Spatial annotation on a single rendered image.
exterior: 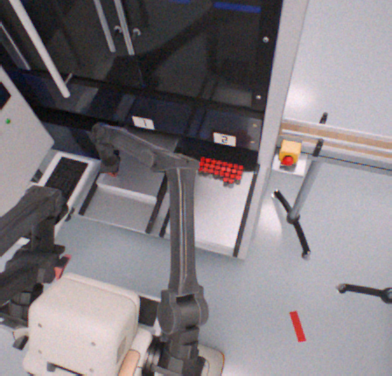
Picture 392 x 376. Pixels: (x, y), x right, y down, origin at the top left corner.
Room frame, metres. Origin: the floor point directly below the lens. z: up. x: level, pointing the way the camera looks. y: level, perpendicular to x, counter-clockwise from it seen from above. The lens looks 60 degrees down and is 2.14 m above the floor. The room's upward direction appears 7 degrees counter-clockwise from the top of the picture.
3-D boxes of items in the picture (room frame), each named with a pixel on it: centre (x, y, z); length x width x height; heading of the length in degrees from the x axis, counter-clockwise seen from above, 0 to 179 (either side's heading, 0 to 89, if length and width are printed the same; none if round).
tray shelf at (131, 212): (0.72, 0.09, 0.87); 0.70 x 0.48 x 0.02; 67
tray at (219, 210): (0.60, -0.05, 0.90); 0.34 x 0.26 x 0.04; 157
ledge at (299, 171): (0.76, -0.40, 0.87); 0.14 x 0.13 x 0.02; 157
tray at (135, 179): (0.85, 0.22, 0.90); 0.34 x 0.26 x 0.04; 157
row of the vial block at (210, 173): (0.71, -0.09, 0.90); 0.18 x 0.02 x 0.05; 67
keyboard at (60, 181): (0.76, 0.63, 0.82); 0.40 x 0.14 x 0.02; 155
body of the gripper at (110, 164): (0.77, 0.32, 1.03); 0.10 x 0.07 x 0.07; 173
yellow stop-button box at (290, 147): (0.72, -0.37, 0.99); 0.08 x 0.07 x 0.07; 157
